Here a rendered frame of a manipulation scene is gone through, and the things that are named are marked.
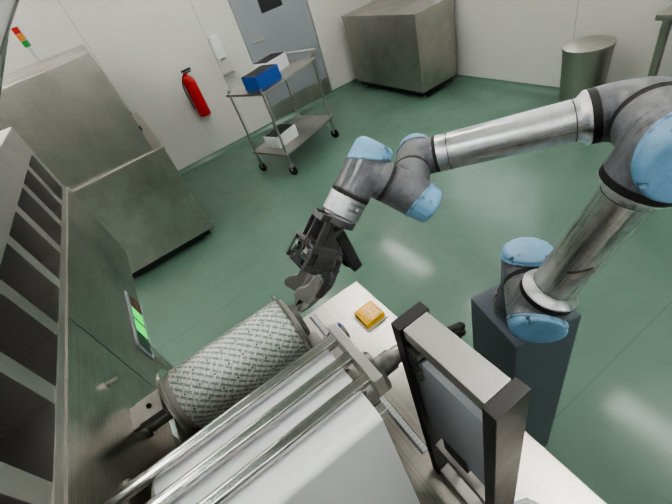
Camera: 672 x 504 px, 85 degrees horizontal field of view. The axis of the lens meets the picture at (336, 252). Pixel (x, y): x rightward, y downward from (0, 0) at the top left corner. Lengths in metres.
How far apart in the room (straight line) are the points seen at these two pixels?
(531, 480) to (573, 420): 1.08
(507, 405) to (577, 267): 0.45
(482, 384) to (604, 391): 1.71
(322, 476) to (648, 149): 0.58
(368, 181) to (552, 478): 0.70
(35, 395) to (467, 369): 0.54
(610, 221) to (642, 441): 1.42
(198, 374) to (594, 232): 0.73
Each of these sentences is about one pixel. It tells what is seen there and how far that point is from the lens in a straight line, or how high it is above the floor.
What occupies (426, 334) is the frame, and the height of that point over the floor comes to 1.44.
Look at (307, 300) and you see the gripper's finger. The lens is 0.74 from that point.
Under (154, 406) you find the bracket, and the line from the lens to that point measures 0.78.
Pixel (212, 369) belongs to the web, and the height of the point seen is 1.31.
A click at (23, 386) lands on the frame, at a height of 1.51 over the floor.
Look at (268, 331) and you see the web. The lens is 0.72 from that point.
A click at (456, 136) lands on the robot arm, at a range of 0.79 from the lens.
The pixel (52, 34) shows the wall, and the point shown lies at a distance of 5.03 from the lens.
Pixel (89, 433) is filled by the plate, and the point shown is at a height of 1.40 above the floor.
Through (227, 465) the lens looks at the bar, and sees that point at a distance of 0.47.
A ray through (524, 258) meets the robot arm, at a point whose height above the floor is 1.13.
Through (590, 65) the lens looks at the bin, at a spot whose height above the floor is 0.49.
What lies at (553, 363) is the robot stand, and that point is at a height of 0.71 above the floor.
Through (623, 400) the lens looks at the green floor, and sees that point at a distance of 2.12.
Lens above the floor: 1.82
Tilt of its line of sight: 40 degrees down
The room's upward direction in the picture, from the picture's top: 21 degrees counter-clockwise
